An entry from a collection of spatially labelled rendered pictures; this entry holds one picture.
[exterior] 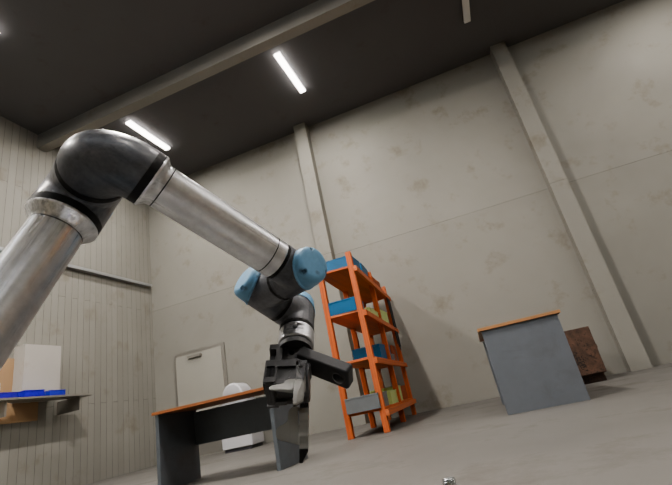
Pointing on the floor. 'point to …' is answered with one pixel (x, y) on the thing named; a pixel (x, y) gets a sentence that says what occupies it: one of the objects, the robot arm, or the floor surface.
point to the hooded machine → (243, 435)
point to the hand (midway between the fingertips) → (302, 436)
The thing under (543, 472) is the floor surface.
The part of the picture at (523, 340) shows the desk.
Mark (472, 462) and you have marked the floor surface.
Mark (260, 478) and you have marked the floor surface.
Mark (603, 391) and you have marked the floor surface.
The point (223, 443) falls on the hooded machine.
